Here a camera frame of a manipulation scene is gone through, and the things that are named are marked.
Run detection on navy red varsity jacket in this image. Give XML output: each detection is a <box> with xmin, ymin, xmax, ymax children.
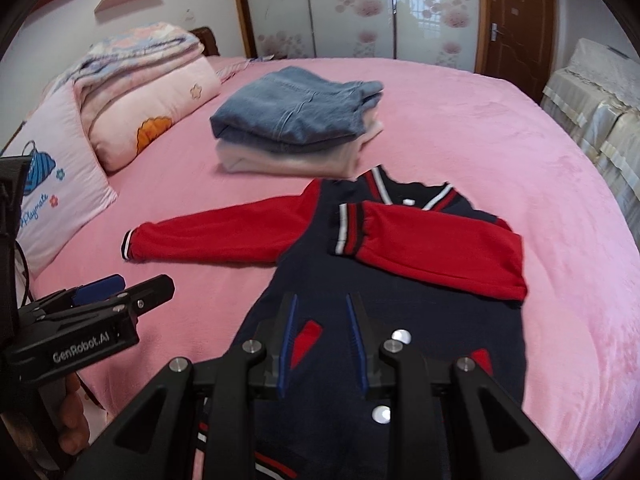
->
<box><xmin>122</xmin><ymin>167</ymin><xmax>527</xmax><ymax>479</ymax></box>

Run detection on person's left hand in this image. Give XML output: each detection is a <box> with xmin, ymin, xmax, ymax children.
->
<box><xmin>58</xmin><ymin>374</ymin><xmax>90</xmax><ymax>456</ymax></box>

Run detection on pink cartoon pillow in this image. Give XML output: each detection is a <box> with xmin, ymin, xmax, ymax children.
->
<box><xmin>3</xmin><ymin>84</ymin><xmax>117</xmax><ymax>278</ymax></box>

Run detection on pink flower pillow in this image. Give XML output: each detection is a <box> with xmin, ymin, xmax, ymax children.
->
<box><xmin>80</xmin><ymin>56</ymin><xmax>221</xmax><ymax>174</ymax></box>

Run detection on folded beige garment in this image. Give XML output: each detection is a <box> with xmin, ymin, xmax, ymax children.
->
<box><xmin>216</xmin><ymin>113</ymin><xmax>384</xmax><ymax>179</ymax></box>

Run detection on folded floral quilt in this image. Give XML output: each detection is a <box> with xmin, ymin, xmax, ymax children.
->
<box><xmin>42</xmin><ymin>22</ymin><xmax>204</xmax><ymax>105</ymax></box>

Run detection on folded blue jeans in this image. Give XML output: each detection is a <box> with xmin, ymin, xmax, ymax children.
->
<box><xmin>209</xmin><ymin>66</ymin><xmax>384</xmax><ymax>154</ymax></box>

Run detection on pink bed cover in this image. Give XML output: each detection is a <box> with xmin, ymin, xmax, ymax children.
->
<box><xmin>30</xmin><ymin>58</ymin><xmax>639</xmax><ymax>479</ymax></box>

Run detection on dark wooden headboard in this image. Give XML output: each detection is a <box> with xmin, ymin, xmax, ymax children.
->
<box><xmin>189</xmin><ymin>27</ymin><xmax>220</xmax><ymax>58</ymax></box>

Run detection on cream lace covered furniture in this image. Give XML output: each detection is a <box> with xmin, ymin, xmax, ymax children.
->
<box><xmin>541</xmin><ymin>38</ymin><xmax>640</xmax><ymax>240</ymax></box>

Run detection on floral sliding wardrobe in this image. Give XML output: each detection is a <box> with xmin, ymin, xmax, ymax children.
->
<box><xmin>236</xmin><ymin>0</ymin><xmax>480</xmax><ymax>72</ymax></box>

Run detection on brown wooden door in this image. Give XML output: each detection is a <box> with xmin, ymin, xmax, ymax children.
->
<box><xmin>475</xmin><ymin>0</ymin><xmax>556</xmax><ymax>103</ymax></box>

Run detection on black cable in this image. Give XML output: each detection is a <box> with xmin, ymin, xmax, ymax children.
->
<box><xmin>13</xmin><ymin>238</ymin><xmax>36</xmax><ymax>311</ymax></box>

